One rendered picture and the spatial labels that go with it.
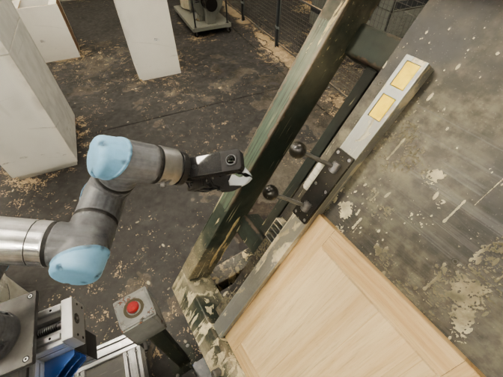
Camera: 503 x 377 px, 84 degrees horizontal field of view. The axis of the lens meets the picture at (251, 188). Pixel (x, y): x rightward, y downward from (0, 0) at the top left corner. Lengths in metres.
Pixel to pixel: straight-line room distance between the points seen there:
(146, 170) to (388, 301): 0.55
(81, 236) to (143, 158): 0.16
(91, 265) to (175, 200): 2.09
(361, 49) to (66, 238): 0.75
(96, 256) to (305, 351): 0.57
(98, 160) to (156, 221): 1.99
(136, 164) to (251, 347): 0.68
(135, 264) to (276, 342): 1.59
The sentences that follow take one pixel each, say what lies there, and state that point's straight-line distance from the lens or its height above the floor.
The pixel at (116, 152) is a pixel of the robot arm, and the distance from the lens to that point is 0.50.
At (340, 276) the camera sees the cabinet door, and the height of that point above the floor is 1.30.
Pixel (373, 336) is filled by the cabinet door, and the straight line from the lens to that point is 0.73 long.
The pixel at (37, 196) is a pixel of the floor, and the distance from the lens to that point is 3.17.
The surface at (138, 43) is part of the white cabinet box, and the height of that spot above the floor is 0.48.
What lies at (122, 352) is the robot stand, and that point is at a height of 0.23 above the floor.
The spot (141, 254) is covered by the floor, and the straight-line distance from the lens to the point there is 2.34.
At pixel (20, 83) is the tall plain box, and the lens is 2.84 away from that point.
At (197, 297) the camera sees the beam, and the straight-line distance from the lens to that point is 1.11.
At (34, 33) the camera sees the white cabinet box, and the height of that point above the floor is 0.41.
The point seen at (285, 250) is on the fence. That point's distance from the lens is 0.77.
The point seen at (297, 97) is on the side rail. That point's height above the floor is 1.54.
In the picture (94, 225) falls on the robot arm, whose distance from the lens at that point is 0.53.
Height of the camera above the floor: 1.93
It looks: 49 degrees down
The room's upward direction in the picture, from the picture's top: straight up
